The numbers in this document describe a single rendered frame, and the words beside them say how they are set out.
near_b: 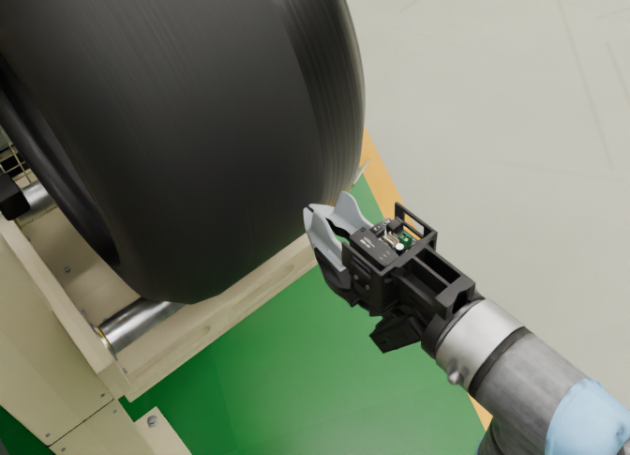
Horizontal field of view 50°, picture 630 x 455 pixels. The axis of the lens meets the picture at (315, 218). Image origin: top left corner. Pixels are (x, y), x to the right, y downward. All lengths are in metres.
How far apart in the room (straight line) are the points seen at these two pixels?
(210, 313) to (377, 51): 1.81
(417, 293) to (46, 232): 0.76
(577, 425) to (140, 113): 0.41
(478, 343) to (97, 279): 0.71
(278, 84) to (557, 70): 2.16
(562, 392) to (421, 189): 1.69
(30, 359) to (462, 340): 0.63
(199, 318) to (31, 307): 0.23
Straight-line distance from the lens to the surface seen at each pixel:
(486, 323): 0.58
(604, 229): 2.27
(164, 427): 1.84
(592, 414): 0.56
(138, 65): 0.55
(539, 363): 0.57
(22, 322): 0.93
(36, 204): 1.10
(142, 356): 0.97
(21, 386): 1.05
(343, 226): 0.69
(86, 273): 1.13
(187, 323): 0.98
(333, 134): 0.67
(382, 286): 0.59
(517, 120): 2.47
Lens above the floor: 1.73
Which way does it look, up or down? 55 degrees down
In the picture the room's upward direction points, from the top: straight up
